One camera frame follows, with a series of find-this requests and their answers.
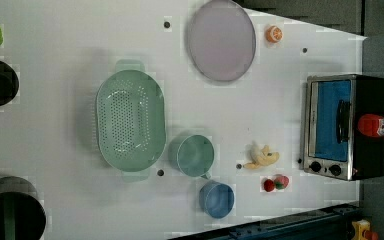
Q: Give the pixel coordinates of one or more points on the red ketchup bottle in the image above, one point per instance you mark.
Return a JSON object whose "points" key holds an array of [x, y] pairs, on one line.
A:
{"points": [[371, 125]]}

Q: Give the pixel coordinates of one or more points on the black toaster oven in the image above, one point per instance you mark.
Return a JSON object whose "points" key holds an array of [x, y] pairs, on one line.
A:
{"points": [[333, 145]]}

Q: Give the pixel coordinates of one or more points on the green mug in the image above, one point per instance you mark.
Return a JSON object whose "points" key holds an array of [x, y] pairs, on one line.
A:
{"points": [[192, 155]]}

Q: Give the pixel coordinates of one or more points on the green perforated colander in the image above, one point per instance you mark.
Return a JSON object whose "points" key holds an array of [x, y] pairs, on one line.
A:
{"points": [[130, 120]]}

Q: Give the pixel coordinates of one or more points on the peeled toy banana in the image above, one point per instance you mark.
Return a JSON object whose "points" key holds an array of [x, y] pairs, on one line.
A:
{"points": [[261, 157]]}

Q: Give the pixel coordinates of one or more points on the grey round plate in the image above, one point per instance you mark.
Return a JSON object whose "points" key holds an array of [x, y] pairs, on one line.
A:
{"points": [[221, 40]]}

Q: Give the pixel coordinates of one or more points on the dark red toy strawberry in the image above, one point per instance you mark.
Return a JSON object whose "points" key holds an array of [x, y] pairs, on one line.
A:
{"points": [[269, 185]]}

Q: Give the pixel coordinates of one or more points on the pink toy strawberry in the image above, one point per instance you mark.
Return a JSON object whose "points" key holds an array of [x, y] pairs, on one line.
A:
{"points": [[281, 182]]}

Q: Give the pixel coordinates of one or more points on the orange slice toy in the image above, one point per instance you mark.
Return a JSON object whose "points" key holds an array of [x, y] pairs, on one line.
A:
{"points": [[274, 34]]}

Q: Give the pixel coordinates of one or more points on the yellow orange object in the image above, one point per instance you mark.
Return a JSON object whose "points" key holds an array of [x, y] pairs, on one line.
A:
{"points": [[363, 231]]}

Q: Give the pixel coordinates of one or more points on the black container with green strip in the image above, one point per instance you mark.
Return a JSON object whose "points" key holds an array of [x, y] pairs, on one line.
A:
{"points": [[22, 216]]}

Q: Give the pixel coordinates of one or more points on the blue metal frame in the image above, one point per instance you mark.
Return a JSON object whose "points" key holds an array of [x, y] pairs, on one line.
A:
{"points": [[330, 223]]}

